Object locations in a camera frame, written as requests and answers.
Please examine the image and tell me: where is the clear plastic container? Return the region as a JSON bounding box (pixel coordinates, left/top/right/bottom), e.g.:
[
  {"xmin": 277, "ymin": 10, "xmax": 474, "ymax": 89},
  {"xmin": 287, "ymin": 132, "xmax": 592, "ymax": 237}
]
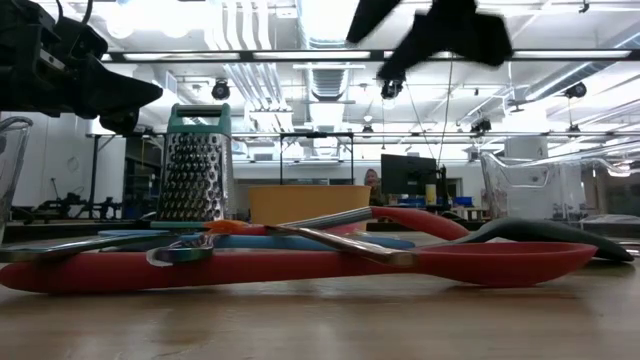
[{"xmin": 479, "ymin": 144, "xmax": 640, "ymax": 239}]

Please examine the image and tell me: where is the orange plastic bin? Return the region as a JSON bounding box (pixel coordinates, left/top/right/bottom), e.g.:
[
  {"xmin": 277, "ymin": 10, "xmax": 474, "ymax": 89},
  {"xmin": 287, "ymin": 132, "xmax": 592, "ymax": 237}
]
[{"xmin": 248, "ymin": 184, "xmax": 372, "ymax": 235}]

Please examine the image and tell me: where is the black table edge rail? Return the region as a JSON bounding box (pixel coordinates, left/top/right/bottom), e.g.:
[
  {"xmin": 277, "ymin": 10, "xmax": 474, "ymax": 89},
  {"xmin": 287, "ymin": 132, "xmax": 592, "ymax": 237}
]
[{"xmin": 0, "ymin": 219, "xmax": 496, "ymax": 244}]

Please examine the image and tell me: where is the dark shelf unit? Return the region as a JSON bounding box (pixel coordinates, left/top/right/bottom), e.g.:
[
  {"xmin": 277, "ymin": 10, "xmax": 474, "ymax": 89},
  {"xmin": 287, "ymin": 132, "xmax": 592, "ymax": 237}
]
[{"xmin": 122, "ymin": 137, "xmax": 164, "ymax": 221}]

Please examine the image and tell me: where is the black metal stand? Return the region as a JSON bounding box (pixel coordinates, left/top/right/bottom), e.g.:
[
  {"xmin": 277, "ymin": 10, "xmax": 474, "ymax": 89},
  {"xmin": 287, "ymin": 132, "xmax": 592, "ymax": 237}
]
[{"xmin": 84, "ymin": 132, "xmax": 126, "ymax": 221}]

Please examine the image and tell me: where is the black overhead frame bar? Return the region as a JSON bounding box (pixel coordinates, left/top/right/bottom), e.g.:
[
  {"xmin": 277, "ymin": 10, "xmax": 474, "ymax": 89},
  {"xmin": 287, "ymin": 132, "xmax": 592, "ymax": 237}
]
[{"xmin": 102, "ymin": 48, "xmax": 640, "ymax": 64}]

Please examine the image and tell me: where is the black floor machine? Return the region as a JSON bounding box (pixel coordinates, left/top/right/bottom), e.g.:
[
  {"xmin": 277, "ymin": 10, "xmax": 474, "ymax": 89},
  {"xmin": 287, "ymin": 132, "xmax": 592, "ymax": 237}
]
[{"xmin": 9, "ymin": 192, "xmax": 122, "ymax": 224}]

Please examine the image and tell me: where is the steel box grater teal handle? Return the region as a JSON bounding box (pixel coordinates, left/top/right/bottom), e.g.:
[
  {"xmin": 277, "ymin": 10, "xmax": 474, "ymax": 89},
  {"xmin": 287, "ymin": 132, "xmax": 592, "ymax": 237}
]
[{"xmin": 149, "ymin": 103, "xmax": 242, "ymax": 232}]

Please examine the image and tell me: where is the blue silicone spoon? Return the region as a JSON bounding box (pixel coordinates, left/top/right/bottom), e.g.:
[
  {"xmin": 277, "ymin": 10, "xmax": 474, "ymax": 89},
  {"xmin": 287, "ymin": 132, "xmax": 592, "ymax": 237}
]
[{"xmin": 97, "ymin": 228, "xmax": 416, "ymax": 253}]

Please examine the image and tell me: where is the silver air duct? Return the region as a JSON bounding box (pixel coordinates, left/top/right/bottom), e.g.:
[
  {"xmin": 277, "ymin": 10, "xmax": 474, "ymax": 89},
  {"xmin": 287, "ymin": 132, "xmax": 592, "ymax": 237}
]
[{"xmin": 294, "ymin": 0, "xmax": 366, "ymax": 101}]

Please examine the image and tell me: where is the black computer monitor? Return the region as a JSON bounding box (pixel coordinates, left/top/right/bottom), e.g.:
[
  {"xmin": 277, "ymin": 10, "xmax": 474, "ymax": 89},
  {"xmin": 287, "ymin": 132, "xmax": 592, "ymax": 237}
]
[{"xmin": 380, "ymin": 153, "xmax": 439, "ymax": 197}]

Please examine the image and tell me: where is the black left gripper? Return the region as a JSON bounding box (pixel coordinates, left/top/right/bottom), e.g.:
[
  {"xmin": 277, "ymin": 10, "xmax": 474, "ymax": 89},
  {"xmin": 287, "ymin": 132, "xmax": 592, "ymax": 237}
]
[{"xmin": 0, "ymin": 0, "xmax": 164, "ymax": 136}]

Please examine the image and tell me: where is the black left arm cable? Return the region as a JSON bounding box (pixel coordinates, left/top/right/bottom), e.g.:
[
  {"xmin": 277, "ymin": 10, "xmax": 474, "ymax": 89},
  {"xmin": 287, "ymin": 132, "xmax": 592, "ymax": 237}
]
[{"xmin": 54, "ymin": 0, "xmax": 96, "ymax": 26}]

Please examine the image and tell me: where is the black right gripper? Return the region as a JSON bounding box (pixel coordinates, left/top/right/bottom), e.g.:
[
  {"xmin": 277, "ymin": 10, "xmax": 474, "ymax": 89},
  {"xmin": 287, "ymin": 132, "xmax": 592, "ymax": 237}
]
[{"xmin": 345, "ymin": 0, "xmax": 514, "ymax": 83}]

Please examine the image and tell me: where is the orange mini spatula clear handle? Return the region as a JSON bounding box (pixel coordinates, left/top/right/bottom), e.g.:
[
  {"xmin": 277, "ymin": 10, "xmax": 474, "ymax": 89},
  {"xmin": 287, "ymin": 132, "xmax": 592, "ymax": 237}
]
[{"xmin": 203, "ymin": 219, "xmax": 417, "ymax": 267}]

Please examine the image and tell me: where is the person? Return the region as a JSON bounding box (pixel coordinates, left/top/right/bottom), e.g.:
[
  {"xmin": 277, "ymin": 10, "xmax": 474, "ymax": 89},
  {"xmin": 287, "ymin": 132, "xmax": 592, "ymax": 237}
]
[{"xmin": 363, "ymin": 168, "xmax": 384, "ymax": 206}]

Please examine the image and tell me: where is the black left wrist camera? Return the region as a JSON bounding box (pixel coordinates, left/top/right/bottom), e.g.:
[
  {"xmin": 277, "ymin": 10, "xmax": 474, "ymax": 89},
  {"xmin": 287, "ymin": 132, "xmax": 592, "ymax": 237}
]
[{"xmin": 53, "ymin": 17, "xmax": 110, "ymax": 65}]

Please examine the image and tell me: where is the glass measuring cup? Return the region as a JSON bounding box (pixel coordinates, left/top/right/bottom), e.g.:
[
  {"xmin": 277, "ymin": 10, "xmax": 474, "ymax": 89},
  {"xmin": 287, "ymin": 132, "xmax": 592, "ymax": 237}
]
[{"xmin": 0, "ymin": 116, "xmax": 34, "ymax": 242}]

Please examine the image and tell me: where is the red slotted spoon steel handle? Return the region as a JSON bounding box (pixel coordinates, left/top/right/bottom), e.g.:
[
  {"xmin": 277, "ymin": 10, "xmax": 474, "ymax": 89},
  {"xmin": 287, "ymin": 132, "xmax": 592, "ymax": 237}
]
[{"xmin": 234, "ymin": 205, "xmax": 471, "ymax": 242}]

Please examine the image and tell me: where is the red silicone spoon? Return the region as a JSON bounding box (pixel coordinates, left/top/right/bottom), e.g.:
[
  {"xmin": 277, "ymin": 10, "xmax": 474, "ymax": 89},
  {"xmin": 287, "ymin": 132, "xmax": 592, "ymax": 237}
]
[{"xmin": 0, "ymin": 241, "xmax": 599, "ymax": 295}]

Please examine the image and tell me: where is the black nylon turner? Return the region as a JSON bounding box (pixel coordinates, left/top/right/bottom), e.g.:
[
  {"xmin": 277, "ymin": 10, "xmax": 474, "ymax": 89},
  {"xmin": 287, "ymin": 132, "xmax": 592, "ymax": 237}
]
[{"xmin": 449, "ymin": 216, "xmax": 635, "ymax": 263}]

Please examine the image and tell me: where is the thin hanging cord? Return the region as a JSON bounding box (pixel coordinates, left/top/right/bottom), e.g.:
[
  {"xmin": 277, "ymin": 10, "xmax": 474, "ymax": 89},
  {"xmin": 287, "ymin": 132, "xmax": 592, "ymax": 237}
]
[{"xmin": 437, "ymin": 54, "xmax": 456, "ymax": 166}]

